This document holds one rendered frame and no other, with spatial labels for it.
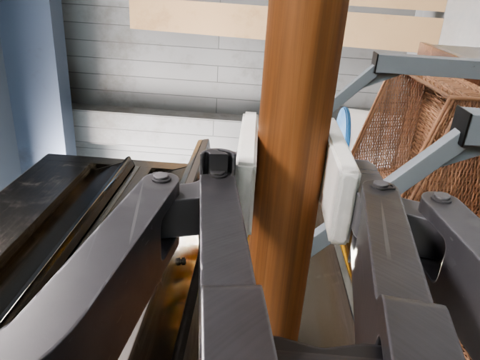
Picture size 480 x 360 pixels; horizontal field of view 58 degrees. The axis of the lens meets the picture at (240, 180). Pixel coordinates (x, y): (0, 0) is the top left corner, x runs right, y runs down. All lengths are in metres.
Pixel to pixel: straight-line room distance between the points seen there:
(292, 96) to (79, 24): 3.96
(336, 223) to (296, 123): 0.04
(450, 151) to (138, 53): 3.52
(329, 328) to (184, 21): 2.83
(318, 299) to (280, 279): 0.97
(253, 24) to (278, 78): 3.22
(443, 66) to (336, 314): 0.63
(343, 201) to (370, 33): 3.19
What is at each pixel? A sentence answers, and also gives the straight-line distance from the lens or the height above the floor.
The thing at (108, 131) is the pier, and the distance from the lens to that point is 3.98.
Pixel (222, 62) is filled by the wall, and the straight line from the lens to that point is 3.85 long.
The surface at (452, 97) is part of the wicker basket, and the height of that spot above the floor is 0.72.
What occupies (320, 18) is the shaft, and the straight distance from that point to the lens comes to 0.16.
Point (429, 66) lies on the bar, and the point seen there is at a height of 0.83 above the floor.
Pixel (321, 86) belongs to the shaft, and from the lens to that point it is 0.17.
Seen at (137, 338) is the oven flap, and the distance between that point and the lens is 0.84.
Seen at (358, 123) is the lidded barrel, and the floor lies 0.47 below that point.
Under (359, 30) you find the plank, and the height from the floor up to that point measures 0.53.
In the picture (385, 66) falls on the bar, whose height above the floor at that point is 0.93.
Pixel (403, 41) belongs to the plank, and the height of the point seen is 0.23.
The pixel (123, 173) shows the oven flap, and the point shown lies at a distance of 1.74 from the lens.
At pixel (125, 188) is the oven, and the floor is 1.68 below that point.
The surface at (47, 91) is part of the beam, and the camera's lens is 3.73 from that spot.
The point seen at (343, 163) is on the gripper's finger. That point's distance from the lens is 0.16.
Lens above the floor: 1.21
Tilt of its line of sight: 1 degrees up
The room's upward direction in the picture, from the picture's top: 86 degrees counter-clockwise
